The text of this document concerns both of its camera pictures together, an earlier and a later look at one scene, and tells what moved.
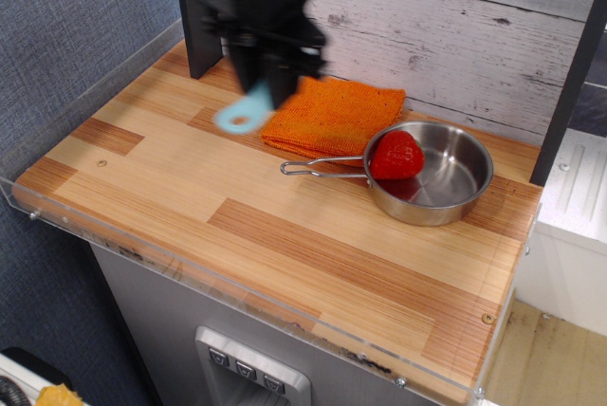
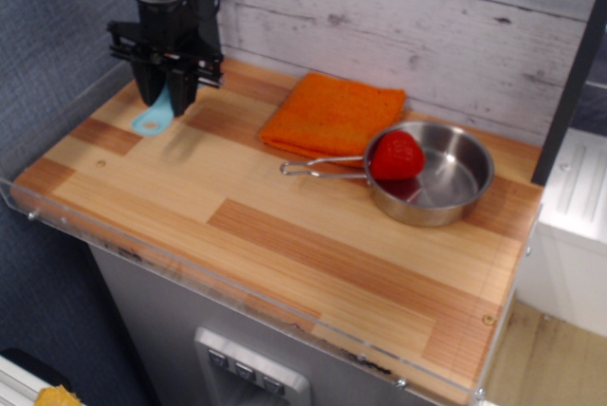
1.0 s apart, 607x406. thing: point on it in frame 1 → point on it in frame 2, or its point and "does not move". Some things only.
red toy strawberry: x=395 y=155 does not move
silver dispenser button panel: x=235 y=374 does not move
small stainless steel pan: x=454 y=175 does not move
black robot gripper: x=266 y=10 → x=167 y=34
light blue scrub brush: x=255 y=106 → x=156 y=119
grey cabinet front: x=166 y=309 does not move
